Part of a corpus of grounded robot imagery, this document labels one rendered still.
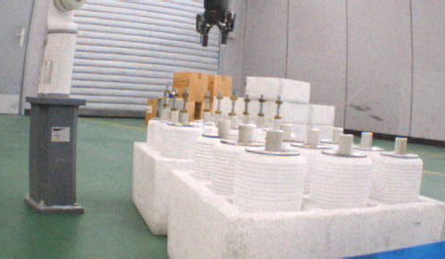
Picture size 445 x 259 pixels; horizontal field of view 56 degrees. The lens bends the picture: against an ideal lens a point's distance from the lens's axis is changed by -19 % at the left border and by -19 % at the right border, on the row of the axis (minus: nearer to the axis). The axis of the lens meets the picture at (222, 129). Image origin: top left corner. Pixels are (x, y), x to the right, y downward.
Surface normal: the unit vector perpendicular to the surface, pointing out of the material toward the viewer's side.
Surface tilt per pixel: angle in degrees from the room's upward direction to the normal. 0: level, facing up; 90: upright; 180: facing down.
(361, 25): 90
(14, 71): 90
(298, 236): 90
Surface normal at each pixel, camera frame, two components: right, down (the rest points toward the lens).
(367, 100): -0.73, -0.02
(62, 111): 0.68, 0.14
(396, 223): 0.28, 0.07
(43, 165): -0.04, 0.05
